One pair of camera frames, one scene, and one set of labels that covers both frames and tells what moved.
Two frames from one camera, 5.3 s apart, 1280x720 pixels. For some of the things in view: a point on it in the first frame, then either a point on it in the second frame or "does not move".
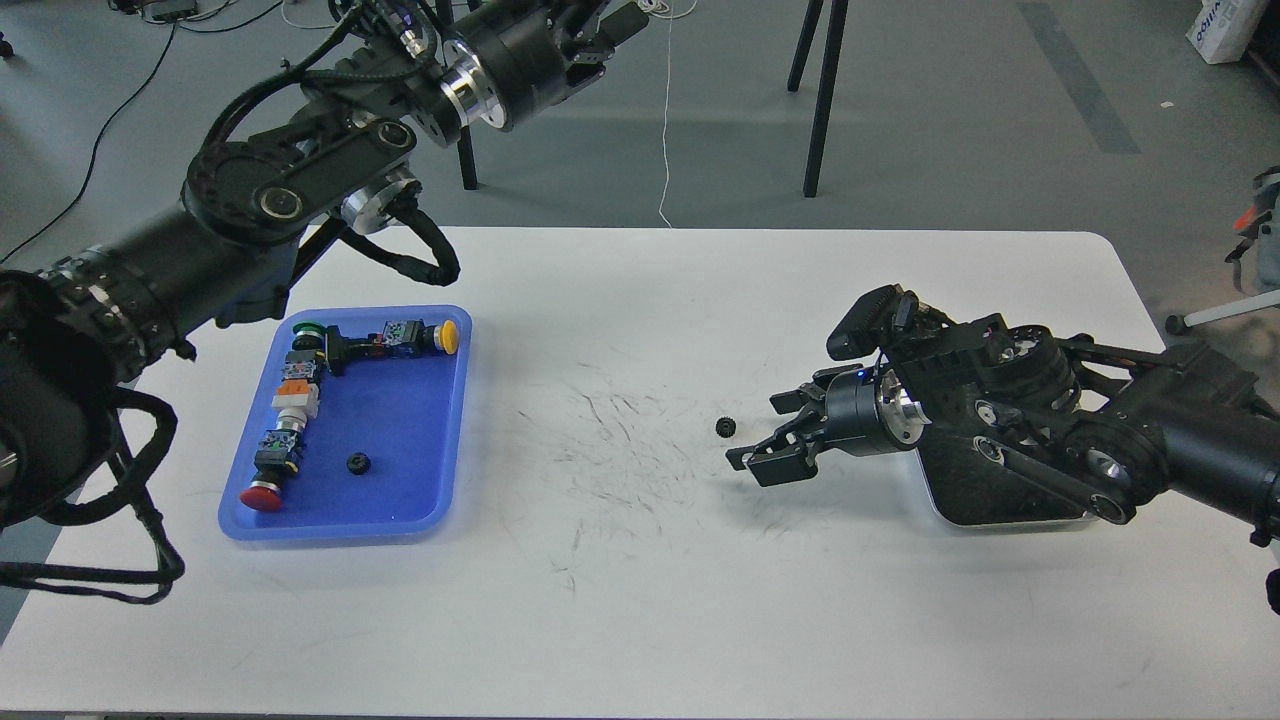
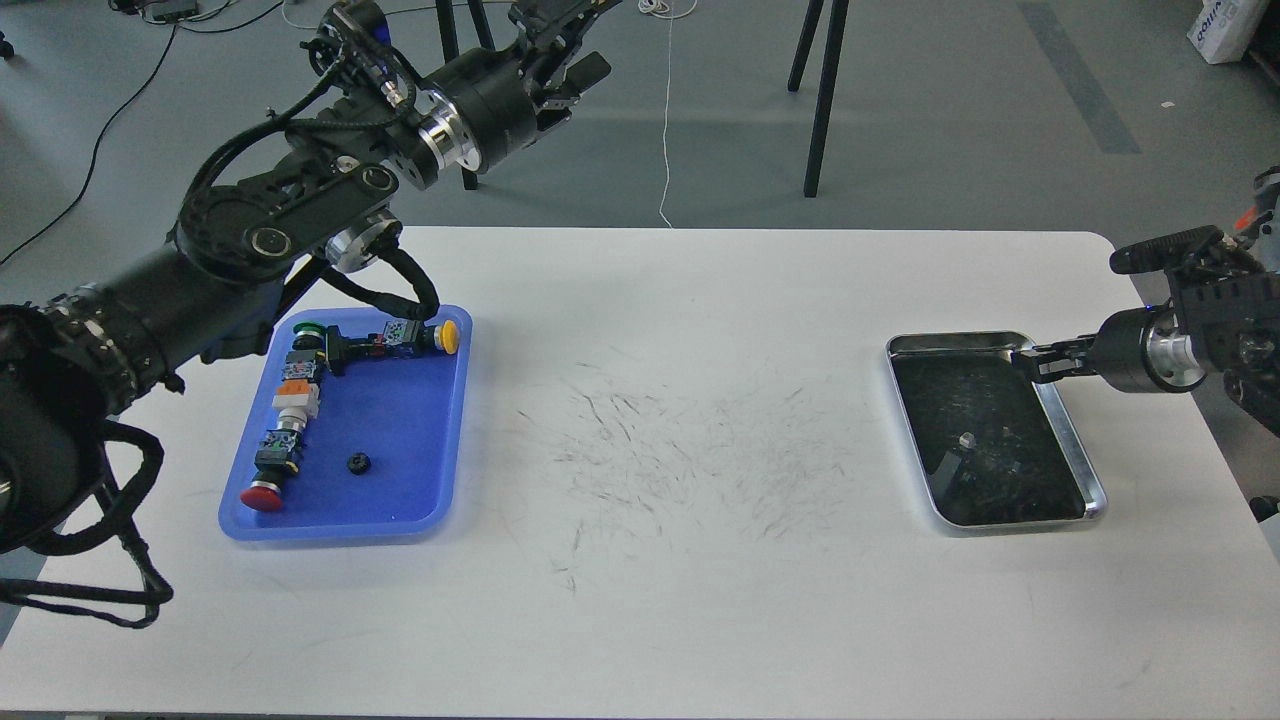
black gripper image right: (867, 412) -> (1143, 350)
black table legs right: (825, 84) does not move
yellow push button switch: (398, 338) does not move
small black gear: (359, 463) does not move
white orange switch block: (298, 401) does not move
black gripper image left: (513, 61) -> (484, 104)
